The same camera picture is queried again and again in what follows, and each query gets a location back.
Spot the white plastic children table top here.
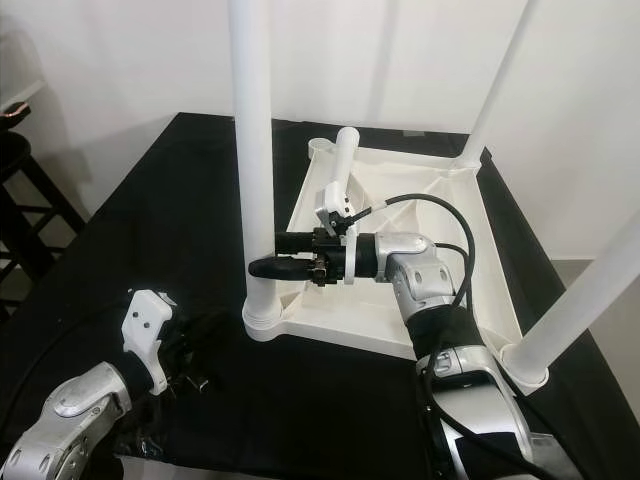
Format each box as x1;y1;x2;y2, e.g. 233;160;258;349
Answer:
245;138;551;393

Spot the black tablecloth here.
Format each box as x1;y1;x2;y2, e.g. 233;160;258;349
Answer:
0;112;640;480

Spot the black round stool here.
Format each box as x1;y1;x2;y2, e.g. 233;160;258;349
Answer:
0;130;86;301

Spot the clear plastic storage box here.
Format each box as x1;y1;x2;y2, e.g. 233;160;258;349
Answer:
0;40;46;111

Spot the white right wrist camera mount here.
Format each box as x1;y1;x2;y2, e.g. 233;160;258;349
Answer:
315;183;361;286

